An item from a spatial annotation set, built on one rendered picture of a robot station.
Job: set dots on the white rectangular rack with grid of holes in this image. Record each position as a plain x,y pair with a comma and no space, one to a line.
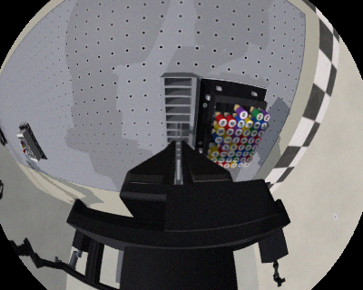
30,146

